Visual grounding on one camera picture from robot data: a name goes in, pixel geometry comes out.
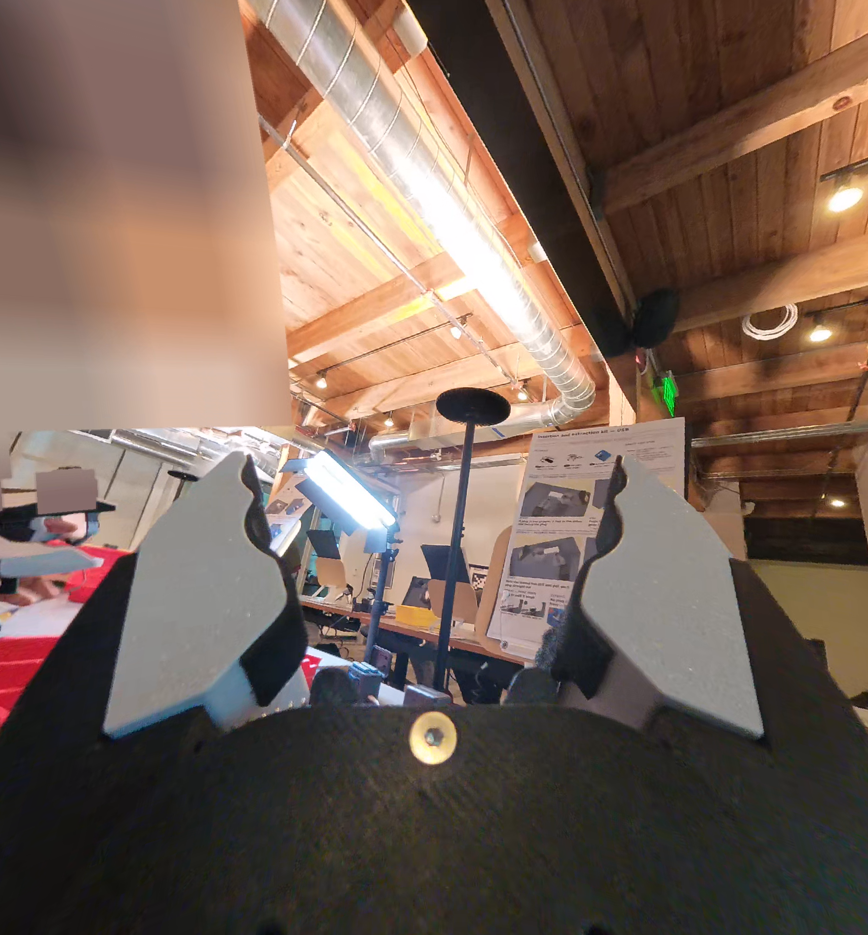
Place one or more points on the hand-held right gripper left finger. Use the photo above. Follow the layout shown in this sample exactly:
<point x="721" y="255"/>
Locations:
<point x="200" y="584"/>

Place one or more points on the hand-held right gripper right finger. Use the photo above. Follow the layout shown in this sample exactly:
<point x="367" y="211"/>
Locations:
<point x="667" y="599"/>

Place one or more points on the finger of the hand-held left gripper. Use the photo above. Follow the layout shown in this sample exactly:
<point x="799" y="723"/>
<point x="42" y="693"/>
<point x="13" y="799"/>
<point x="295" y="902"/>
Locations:
<point x="32" y="559"/>

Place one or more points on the person's left hand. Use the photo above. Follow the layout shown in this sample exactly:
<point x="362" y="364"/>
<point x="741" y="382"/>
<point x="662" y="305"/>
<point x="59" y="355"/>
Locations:
<point x="17" y="588"/>

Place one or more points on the led light panel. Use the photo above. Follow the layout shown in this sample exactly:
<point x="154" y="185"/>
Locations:
<point x="346" y="493"/>

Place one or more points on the light panel stand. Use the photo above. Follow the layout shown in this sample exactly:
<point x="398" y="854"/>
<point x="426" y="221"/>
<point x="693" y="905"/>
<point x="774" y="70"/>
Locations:
<point x="381" y="584"/>

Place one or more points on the dark grey battery pack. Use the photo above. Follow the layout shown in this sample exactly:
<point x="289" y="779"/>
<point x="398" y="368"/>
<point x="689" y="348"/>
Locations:
<point x="372" y="672"/>

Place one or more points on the green exit sign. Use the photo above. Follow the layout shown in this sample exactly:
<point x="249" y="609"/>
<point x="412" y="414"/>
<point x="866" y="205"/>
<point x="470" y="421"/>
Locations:
<point x="666" y="391"/>

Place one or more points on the yellow plastic bin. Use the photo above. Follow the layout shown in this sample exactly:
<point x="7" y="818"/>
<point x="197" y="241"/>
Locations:
<point x="415" y="616"/>

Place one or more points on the wooden work table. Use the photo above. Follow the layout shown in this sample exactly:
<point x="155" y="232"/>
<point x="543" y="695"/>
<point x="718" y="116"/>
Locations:
<point x="419" y="632"/>

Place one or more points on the grey box device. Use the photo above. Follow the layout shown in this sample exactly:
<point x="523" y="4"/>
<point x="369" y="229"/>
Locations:
<point x="426" y="695"/>

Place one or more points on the black stand with round top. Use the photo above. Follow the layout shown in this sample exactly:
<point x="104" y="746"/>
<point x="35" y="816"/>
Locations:
<point x="470" y="405"/>

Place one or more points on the black ceiling speaker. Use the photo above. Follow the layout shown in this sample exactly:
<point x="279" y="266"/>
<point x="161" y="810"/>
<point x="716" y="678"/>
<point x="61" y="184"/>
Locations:
<point x="653" y="318"/>

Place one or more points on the ceiling spot lamp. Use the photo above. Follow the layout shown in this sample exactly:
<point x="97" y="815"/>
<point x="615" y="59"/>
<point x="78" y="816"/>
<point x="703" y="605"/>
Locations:
<point x="845" y="197"/>
<point x="819" y="334"/>

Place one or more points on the silver ventilation duct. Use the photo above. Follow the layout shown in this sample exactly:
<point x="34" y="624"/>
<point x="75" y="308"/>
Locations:
<point x="404" y="146"/>

